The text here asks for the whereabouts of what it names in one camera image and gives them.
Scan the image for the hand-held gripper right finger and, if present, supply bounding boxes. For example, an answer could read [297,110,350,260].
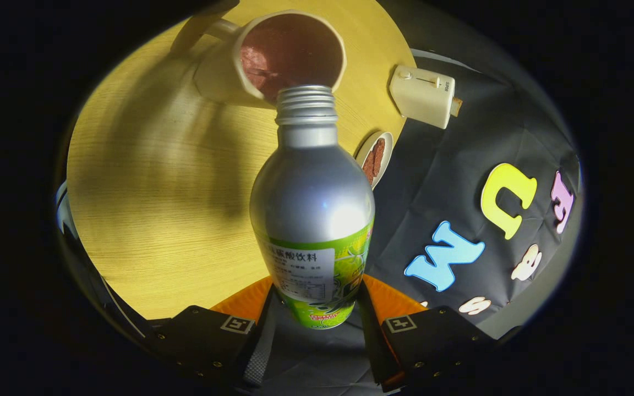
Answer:
[358,274,521,392]

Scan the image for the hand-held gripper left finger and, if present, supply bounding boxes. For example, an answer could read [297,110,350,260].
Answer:
[146,275,278,388]

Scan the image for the silver juice bottle green label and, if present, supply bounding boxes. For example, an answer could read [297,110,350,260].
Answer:
[249,84,376,331]

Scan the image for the beige cup with handle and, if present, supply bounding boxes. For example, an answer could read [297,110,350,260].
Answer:
[171,10,347,109]

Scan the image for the wooden table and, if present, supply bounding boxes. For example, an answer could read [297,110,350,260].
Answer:
[67,0,417,321]

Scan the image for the white round plate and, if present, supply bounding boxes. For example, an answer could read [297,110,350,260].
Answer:
[354,131,394,190]

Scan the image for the brown food pieces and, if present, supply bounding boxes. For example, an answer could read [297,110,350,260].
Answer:
[362,137,386,185]

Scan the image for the white toaster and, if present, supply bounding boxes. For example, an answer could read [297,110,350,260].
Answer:
[389,65,456,130]

